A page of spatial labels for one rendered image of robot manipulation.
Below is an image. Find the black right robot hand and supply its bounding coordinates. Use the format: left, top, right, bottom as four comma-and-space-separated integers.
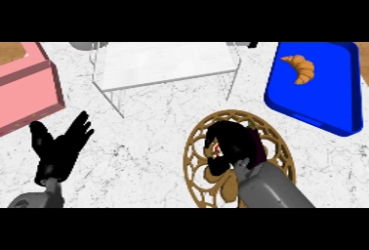
203, 120, 258, 177

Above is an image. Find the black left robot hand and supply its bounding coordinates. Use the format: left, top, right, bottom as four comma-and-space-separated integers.
29, 110, 95, 188

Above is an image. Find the dark purple cupcake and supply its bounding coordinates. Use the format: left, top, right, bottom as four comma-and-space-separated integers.
212, 121, 268, 169

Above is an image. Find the round brown openwork placemat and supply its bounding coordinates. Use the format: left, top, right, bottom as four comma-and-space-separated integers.
181, 109, 296, 209

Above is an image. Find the pink box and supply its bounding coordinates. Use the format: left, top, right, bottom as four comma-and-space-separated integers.
0, 42, 66, 138

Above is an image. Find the blue tray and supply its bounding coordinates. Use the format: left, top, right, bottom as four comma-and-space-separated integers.
262, 42, 364, 138

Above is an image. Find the brown croissant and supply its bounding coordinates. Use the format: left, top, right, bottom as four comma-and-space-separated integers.
278, 54, 317, 86

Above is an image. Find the brown wooden board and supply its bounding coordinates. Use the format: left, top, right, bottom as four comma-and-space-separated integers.
0, 42, 29, 66

